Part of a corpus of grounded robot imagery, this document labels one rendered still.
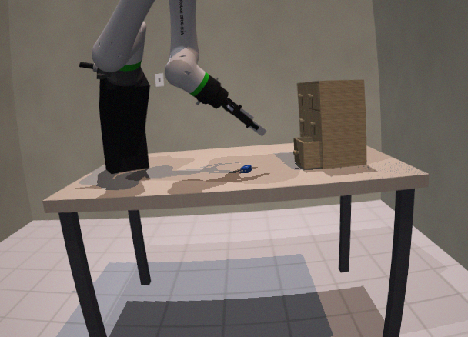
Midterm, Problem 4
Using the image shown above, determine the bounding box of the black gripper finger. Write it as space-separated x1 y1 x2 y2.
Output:
234 102 254 119
224 100 267 137

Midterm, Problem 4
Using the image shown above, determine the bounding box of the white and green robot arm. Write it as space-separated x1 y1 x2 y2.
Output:
79 0 221 105

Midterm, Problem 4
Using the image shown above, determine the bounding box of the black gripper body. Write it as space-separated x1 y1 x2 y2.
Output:
209 87 232 108

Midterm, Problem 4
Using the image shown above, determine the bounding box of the small brown wooden chest of drawers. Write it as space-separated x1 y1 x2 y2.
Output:
297 80 367 169

